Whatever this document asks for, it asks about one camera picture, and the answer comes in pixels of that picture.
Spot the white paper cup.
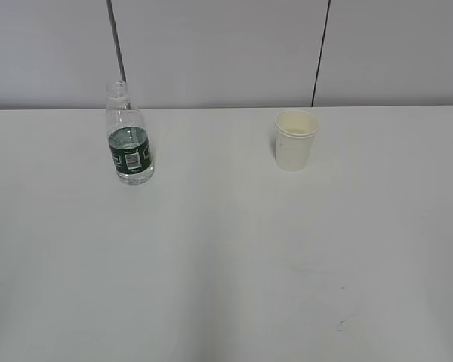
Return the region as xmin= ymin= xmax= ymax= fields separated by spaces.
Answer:
xmin=274 ymin=109 xmax=319 ymax=172

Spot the clear water bottle green label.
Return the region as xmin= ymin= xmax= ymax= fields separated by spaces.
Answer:
xmin=105 ymin=81 xmax=154 ymax=186

